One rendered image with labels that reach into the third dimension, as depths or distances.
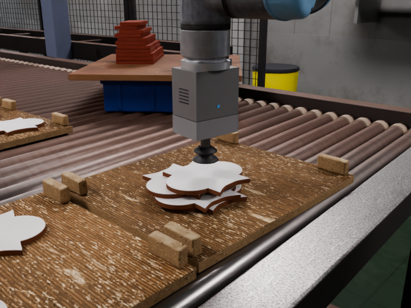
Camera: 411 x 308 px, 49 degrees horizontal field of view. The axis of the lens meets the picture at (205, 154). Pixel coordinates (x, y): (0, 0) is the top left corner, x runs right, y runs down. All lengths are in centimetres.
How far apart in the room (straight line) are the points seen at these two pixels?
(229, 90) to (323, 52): 403
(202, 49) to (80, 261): 33
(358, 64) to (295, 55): 70
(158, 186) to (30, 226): 20
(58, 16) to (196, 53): 194
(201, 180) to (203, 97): 14
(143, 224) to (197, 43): 27
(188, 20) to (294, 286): 39
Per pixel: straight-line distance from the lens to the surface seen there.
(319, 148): 109
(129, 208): 72
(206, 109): 67
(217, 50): 66
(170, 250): 56
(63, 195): 75
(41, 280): 58
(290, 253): 64
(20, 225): 69
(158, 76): 131
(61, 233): 67
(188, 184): 71
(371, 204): 82
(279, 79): 390
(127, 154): 102
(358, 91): 458
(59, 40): 256
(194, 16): 66
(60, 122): 122
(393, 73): 443
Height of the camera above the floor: 125
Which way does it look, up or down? 19 degrees down
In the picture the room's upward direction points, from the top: straight up
